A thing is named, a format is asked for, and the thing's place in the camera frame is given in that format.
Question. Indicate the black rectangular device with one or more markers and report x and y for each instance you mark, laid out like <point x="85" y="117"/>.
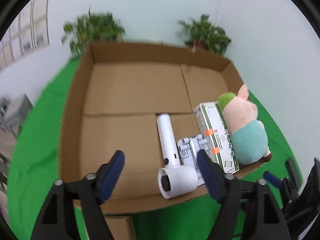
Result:
<point x="293" y="173"/>

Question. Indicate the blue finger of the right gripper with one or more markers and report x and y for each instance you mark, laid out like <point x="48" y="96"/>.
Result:
<point x="272" y="179"/>

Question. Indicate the framed certificate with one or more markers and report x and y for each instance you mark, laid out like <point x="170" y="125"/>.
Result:
<point x="40" y="23"/>

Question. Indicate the right potted plant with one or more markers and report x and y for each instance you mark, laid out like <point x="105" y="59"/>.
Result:
<point x="202" y="34"/>

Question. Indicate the green white medicine box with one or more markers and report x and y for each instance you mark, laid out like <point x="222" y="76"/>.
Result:
<point x="213" y="128"/>

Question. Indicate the potted plant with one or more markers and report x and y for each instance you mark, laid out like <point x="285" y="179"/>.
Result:
<point x="202" y="34"/>
<point x="91" y="27"/>

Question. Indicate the white handheld fan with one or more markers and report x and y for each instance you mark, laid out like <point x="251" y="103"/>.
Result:
<point x="174" y="179"/>

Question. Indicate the green table cloth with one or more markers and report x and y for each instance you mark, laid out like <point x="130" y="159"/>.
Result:
<point x="34" y="167"/>

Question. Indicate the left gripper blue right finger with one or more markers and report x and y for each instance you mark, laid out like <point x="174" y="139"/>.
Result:
<point x="214" y="177"/>

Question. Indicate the left potted plant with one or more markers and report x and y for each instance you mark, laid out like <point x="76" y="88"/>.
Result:
<point x="91" y="27"/>

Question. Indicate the pig plush toy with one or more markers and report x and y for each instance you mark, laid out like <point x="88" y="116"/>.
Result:
<point x="248" y="134"/>

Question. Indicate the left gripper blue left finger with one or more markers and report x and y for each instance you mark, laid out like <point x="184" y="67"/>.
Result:
<point x="104" y="180"/>

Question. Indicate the large open cardboard tray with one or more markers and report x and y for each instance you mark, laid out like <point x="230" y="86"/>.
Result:
<point x="117" y="93"/>

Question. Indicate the grey plastic stool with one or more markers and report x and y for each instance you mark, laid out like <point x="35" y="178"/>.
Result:
<point x="14" y="113"/>

